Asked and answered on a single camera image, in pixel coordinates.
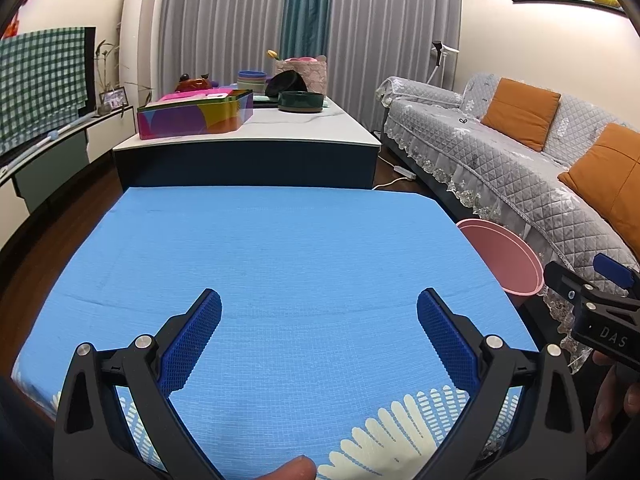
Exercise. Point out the white power strip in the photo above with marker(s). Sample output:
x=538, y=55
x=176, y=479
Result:
x=405, y=172

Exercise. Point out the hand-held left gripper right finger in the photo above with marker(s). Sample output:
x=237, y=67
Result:
x=445, y=340

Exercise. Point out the person's left hand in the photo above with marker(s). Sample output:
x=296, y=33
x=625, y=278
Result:
x=287, y=470

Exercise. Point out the thin bamboo plant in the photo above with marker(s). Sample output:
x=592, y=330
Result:
x=105, y=65

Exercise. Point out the blue table cover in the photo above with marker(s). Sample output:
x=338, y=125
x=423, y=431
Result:
x=280, y=260

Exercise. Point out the orange cushion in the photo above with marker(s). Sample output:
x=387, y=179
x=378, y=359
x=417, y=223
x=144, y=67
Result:
x=610, y=185
x=522, y=112

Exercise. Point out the reddish brown teapot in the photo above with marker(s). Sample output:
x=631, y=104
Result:
x=192, y=85

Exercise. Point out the black hat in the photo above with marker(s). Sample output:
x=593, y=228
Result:
x=285, y=82

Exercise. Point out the pink plastic bin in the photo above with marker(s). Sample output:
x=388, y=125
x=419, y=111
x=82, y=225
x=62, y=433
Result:
x=505, y=260

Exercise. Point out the green checked cloth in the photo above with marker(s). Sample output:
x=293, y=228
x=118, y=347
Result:
x=40, y=85

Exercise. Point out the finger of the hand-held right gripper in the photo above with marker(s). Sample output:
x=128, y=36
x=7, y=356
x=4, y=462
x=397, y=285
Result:
x=562, y=277
x=612, y=270

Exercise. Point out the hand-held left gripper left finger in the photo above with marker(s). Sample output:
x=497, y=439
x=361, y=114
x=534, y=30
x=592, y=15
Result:
x=195, y=340

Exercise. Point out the white floor lamp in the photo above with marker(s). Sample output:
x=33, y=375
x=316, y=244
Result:
x=440, y=50

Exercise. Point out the multicoloured rectangular box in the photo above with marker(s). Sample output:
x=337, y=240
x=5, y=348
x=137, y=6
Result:
x=195, y=117

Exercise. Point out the small photo frame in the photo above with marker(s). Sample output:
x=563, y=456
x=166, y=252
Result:
x=112, y=99

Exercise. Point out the pink lace basket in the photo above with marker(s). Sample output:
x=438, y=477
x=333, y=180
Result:
x=315, y=75

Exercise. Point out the grey quilted sofa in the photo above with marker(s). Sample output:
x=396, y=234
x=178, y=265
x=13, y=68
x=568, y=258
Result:
x=500, y=170

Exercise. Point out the white rod with blue ball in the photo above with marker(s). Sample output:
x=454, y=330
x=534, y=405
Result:
x=52, y=135

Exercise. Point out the television cabinet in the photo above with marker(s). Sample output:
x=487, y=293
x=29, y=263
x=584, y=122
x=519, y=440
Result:
x=55, y=160

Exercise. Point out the black television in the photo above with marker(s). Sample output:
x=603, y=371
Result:
x=90, y=70

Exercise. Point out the teal curtain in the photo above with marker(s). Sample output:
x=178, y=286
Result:
x=307, y=10

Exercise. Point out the grey curtain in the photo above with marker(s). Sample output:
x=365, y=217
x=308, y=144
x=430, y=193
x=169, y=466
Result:
x=225, y=15
x=390, y=25

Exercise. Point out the white-top coffee table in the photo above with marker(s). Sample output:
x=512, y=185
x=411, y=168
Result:
x=280, y=130

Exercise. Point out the person's right hand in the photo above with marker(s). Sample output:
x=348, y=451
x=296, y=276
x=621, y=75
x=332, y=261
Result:
x=607, y=410

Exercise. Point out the white tower air conditioner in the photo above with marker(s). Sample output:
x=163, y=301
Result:
x=142, y=35

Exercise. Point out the stack of pastel bowls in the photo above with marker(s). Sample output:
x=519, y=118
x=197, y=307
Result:
x=251, y=81

